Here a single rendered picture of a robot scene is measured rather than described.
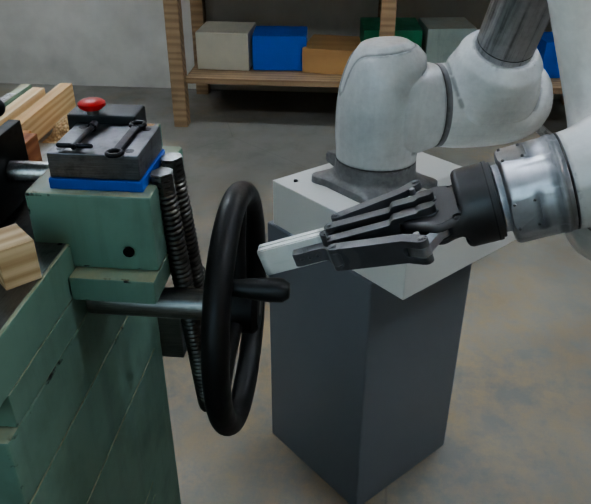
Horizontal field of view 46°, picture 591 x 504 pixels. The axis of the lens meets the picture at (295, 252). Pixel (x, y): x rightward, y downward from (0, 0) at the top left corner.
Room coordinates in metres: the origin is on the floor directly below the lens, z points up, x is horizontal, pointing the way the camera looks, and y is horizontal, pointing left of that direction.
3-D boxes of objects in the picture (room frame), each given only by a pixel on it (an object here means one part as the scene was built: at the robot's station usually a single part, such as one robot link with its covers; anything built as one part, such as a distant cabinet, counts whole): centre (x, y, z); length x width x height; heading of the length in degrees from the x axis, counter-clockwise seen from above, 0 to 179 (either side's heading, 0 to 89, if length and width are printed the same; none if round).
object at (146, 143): (0.71, 0.20, 0.99); 0.13 x 0.11 x 0.06; 174
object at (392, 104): (1.23, -0.17, 0.86); 0.18 x 0.16 x 0.22; 99
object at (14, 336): (0.71, 0.29, 0.87); 0.61 x 0.30 x 0.06; 174
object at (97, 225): (0.71, 0.21, 0.91); 0.15 x 0.14 x 0.09; 174
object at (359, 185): (1.24, -0.14, 0.72); 0.22 x 0.18 x 0.06; 39
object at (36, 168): (0.72, 0.30, 0.95); 0.09 x 0.07 x 0.09; 174
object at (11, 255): (0.58, 0.28, 0.92); 0.04 x 0.04 x 0.04; 41
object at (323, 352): (1.22, -0.15, 0.30); 0.30 x 0.30 x 0.60; 40
